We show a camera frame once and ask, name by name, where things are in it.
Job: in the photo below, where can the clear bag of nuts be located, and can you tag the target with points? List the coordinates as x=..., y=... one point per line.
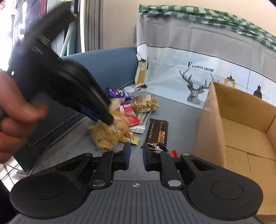
x=145, y=103

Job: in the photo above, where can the grey curtain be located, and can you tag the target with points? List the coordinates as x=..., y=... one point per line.
x=93, y=25

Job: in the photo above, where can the person's left hand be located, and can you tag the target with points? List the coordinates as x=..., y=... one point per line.
x=21, y=120

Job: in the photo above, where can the yellow snack packet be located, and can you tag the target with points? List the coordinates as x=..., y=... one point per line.
x=129, y=138

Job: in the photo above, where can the brown cardboard box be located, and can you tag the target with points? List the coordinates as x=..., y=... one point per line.
x=236, y=131

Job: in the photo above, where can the small red candy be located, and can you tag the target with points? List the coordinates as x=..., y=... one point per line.
x=173, y=153

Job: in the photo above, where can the dark brown chocolate bar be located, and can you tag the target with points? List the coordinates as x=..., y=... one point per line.
x=157, y=135

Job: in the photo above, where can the clear bag of round biscuits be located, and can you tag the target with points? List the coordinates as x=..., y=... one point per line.
x=120, y=122

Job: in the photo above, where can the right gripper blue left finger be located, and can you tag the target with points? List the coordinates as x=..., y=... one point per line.
x=106, y=165

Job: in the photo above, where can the silver foil packet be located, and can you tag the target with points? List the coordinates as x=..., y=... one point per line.
x=143, y=118

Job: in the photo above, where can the pale cracker stick packet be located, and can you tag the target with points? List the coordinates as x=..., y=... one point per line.
x=115, y=103

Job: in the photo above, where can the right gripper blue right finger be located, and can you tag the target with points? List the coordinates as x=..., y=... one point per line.
x=166, y=165

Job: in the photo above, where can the purple candy wrapper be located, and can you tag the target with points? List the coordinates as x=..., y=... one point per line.
x=116, y=93

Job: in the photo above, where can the green checkered cloth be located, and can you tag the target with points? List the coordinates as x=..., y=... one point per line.
x=216, y=18

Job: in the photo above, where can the grey deer print sofa cover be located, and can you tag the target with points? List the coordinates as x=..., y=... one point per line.
x=177, y=60

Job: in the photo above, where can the red long snack packet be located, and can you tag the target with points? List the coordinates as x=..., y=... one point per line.
x=127, y=109

